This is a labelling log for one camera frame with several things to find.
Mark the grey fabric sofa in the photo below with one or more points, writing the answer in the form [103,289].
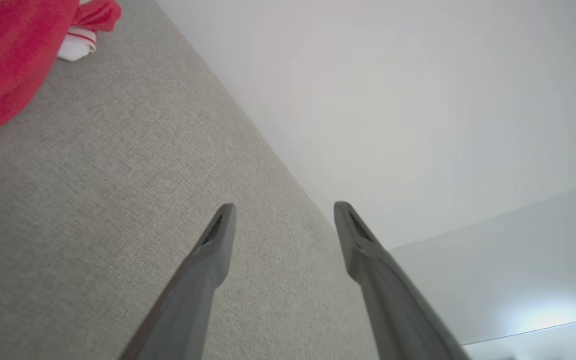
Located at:
[118,200]

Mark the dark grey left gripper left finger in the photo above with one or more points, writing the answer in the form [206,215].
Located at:
[198,290]

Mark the red and white basketball jersey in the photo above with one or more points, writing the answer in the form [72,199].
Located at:
[8,60]

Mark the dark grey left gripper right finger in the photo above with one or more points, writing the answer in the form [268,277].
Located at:
[393,310]

